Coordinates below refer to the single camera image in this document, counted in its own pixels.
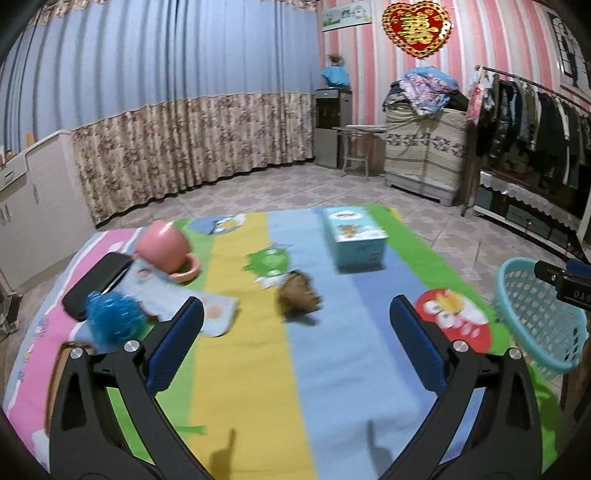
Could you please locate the small potted plant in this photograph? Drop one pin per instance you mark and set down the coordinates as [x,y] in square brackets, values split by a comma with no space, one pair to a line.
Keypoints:
[335,60]

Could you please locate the brown dried husk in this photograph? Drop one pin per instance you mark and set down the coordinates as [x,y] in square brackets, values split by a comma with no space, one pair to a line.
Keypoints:
[298,293]

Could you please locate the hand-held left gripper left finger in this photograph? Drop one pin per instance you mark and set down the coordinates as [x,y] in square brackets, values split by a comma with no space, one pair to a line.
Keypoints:
[173,346]

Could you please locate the teal plastic basket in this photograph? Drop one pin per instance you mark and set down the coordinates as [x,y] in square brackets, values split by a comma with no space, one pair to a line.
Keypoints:
[531,323]

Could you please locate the long landscape wall picture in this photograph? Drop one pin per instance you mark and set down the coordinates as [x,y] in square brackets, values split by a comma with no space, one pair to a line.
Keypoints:
[346,16]

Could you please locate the white cabinet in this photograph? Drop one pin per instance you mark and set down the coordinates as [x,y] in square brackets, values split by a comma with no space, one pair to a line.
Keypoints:
[51,194]

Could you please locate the pink plastic cup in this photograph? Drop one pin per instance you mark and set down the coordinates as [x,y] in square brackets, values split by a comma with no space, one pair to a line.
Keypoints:
[161,244]

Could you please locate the black flat case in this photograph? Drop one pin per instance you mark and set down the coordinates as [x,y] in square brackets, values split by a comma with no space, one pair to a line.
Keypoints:
[92,286]

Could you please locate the white and blue diaper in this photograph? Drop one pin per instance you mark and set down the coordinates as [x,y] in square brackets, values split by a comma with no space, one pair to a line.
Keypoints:
[217,314]

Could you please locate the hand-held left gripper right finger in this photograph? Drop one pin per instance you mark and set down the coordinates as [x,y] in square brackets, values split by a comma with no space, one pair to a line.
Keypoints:
[420,346]

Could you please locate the window print wall picture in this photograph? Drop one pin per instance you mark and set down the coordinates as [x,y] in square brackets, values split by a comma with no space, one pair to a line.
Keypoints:
[570,50]

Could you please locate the blue bag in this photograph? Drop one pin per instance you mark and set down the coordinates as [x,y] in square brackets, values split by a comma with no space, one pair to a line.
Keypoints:
[336,77]

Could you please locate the blue and floral curtain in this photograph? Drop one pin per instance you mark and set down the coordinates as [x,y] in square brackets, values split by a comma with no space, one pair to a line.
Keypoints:
[161,92]

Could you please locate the pile of clothes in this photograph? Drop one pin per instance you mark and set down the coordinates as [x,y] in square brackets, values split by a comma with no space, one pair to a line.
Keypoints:
[427,90]

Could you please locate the clothes rack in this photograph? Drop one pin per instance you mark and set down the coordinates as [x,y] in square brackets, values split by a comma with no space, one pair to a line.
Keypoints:
[508,74]

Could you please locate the small metal side table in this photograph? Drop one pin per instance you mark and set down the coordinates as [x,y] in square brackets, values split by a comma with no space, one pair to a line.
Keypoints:
[358,130]

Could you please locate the grey water dispenser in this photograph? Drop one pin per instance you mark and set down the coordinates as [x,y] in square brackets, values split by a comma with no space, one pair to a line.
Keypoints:
[325,124]

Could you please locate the light blue tissue box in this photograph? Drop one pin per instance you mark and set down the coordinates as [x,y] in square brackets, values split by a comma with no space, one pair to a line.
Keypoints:
[358,240]

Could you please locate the colourful cartoon play mat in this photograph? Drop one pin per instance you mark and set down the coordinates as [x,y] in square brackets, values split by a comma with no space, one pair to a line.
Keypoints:
[332,369]

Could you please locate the row of hanging clothes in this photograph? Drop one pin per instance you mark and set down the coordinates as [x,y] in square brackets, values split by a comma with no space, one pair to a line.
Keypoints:
[540,129]

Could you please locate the pink hanging bag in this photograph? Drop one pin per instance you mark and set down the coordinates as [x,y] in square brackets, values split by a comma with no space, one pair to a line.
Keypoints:
[475,101]

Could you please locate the cabinet under patterned cloth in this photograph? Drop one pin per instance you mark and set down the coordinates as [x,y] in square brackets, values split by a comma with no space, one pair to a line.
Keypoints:
[422,152]

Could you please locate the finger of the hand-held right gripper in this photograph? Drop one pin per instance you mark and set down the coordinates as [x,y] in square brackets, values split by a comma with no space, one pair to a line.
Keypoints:
[547,271]
[579,266]

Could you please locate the low cabinet with lace cloth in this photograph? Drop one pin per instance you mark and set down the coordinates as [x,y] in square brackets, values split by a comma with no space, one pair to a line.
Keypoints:
[526,207]

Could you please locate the red heart wall decoration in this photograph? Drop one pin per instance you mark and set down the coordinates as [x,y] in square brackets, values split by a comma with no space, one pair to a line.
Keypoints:
[415,27]

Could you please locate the blue crumpled plastic wrap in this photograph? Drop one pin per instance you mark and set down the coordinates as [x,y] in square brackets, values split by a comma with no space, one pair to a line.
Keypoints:
[113,318]

